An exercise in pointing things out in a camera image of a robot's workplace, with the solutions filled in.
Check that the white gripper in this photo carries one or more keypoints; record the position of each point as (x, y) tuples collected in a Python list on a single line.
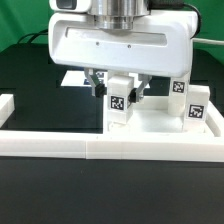
[(159, 44)]

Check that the white square table top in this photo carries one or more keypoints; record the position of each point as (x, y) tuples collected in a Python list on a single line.
[(151, 116)]

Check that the white sheet with AprilTags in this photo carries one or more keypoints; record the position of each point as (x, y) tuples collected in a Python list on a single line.
[(78, 79)]

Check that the white U-shaped fence wall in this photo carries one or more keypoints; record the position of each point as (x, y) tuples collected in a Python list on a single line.
[(114, 145)]

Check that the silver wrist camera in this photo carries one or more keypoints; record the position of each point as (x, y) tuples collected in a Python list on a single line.
[(79, 6)]

